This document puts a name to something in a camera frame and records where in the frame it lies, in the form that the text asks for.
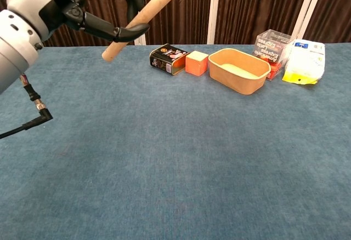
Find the plain wooden drumstick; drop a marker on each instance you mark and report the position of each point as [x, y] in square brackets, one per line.
[159, 1]

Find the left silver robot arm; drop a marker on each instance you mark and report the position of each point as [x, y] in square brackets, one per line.
[13, 48]

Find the brown paper tray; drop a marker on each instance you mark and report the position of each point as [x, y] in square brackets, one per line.
[235, 82]

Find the blue tablecloth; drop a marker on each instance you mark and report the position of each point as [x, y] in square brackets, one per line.
[164, 174]

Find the orange cube block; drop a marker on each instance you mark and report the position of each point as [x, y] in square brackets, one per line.
[196, 64]

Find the black tin can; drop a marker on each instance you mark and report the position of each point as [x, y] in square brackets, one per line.
[164, 59]

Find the white and yellow plastic bag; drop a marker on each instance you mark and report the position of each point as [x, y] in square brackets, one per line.
[301, 62]

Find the clear plastic coffee box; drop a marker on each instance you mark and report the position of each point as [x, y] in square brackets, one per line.
[267, 48]

